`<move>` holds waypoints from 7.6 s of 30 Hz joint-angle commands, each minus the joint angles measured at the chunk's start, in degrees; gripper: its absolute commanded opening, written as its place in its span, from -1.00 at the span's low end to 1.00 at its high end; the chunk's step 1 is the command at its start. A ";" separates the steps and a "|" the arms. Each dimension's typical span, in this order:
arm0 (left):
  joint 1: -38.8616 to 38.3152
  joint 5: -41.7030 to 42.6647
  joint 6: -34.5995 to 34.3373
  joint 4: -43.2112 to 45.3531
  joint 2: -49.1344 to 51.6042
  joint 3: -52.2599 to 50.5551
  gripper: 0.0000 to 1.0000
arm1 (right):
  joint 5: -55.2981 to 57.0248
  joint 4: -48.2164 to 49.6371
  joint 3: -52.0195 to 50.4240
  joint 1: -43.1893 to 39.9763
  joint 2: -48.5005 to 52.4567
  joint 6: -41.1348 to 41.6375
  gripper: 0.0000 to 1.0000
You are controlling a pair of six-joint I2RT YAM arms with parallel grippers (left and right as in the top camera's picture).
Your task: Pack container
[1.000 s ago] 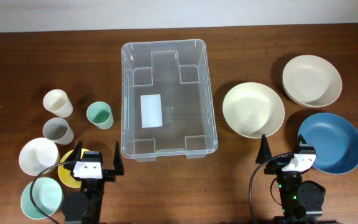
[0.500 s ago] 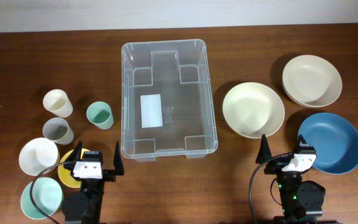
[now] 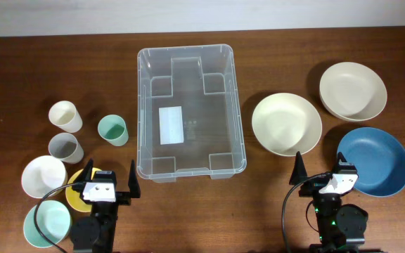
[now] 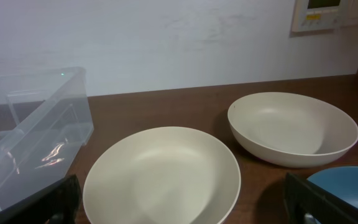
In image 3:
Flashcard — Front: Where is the cream cup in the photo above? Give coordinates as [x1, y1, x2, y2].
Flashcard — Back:
[49, 100, 83, 133]

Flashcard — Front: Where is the beige bowl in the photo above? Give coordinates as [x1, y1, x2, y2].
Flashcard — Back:
[319, 62, 387, 122]

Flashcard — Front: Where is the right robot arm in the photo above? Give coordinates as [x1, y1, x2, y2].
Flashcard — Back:
[289, 152, 368, 253]

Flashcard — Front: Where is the cream bowl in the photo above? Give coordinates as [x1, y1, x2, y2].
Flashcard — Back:
[252, 93, 323, 157]

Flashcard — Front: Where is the mint green cup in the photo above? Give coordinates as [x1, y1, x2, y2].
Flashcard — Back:
[97, 115, 129, 146]

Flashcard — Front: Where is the white label in container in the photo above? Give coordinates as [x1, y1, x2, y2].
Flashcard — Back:
[159, 106, 184, 145]

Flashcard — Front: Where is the yellow small bowl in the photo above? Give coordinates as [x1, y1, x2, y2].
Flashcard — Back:
[65, 167, 100, 213]

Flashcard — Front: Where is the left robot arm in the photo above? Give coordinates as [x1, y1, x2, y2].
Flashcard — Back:
[70, 160, 141, 252]

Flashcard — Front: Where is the grey cup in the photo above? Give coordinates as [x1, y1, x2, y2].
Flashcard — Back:
[48, 133, 84, 164]

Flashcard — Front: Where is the blue bowl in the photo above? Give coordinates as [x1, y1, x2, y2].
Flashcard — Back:
[337, 127, 405, 197]

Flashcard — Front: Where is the clear plastic storage container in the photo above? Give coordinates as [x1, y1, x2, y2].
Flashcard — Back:
[136, 44, 247, 183]

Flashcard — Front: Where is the white small bowl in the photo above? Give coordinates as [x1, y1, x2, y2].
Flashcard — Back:
[21, 155, 68, 198]

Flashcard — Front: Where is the mint green small bowl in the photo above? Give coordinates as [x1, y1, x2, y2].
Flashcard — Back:
[23, 200, 72, 248]

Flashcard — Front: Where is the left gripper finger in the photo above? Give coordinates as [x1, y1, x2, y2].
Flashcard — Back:
[128, 160, 141, 198]
[77, 159, 94, 183]

